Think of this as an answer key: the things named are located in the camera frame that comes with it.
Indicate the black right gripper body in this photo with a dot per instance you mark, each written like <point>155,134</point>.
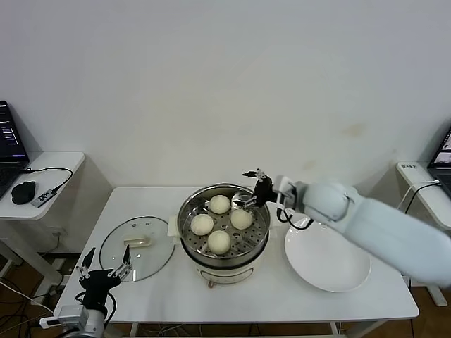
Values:
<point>264,192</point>

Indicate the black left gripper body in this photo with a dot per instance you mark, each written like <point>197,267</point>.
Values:
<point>98,285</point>

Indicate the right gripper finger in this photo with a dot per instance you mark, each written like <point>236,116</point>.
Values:
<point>255,172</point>
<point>252,202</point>

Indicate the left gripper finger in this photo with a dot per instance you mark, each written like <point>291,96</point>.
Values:
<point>125,261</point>
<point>88,264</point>

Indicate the round glass pot lid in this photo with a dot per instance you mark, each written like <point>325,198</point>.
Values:
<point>116,253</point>

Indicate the white steamed baozi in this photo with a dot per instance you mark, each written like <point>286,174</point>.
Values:
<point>220,204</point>
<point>219,242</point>
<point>241,219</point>
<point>202,224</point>

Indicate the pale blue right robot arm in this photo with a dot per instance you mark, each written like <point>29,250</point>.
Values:
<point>370,225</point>

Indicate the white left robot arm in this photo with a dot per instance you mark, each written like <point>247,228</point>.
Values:
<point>91,325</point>

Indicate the stainless steel steamer basket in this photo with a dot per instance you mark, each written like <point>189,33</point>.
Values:
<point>190,207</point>

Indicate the cream electric cooker pot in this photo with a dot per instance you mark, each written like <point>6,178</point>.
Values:
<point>225,273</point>

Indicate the grey usb hub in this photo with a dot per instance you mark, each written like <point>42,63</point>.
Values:
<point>43,197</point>

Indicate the white round plate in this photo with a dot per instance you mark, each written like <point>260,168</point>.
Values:
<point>324,260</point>

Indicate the black computer mouse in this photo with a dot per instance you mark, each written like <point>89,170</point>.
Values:
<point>23,192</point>

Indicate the white side table with mouse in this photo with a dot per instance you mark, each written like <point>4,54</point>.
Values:
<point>67,158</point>

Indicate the small printed label sticker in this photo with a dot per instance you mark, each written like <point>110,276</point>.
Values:
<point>409,167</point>

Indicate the black laptop with dark screen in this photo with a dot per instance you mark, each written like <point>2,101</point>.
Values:
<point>10,134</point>

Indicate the white side table with label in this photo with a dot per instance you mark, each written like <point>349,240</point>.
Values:
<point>433,207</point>

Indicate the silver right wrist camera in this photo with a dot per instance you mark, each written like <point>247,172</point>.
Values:
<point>284,192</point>

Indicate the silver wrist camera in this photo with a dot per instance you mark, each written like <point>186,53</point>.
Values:
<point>284,192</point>
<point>70,315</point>

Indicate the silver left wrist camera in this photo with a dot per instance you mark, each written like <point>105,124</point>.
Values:
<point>70,315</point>

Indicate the white wall socket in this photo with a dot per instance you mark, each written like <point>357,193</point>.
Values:
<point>59,232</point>

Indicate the laptop showing camera views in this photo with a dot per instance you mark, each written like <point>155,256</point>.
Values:
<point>442,158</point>

